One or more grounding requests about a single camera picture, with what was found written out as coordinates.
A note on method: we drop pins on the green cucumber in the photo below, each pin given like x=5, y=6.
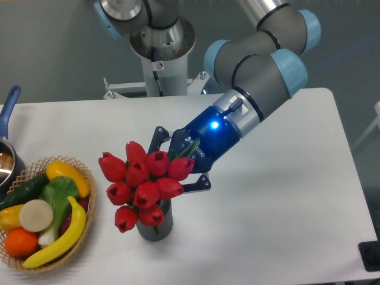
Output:
x=29, y=190

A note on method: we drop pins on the white frame at right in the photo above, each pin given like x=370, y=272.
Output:
x=369, y=134

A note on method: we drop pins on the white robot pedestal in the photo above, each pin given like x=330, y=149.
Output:
x=164, y=60

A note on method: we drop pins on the woven wicker basket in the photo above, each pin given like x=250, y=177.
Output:
x=33, y=170

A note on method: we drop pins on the red tulip bouquet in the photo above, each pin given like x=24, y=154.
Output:
x=143, y=179

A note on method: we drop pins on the dark grey ribbed vase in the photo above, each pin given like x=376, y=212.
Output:
x=156, y=222

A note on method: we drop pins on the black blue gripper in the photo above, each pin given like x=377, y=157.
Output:
x=216, y=136

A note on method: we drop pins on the yellow banana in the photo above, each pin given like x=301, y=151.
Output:
x=65, y=242

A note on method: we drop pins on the yellow squash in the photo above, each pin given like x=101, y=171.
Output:
x=60, y=168

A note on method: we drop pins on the yellow bell pepper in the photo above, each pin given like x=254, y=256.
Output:
x=10, y=218

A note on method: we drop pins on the black device at edge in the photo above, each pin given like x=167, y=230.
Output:
x=369, y=252

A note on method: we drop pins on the blue handled saucepan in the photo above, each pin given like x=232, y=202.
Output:
x=11, y=164

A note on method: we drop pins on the purple eggplant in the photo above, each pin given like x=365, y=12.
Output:
x=84, y=202

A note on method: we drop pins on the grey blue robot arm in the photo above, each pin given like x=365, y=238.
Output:
x=261, y=72

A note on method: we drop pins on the green bok choy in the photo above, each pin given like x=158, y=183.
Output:
x=56, y=194

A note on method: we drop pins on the orange fruit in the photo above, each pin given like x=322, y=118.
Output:
x=21, y=242

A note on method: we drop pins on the beige round slice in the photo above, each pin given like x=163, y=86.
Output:
x=36, y=215

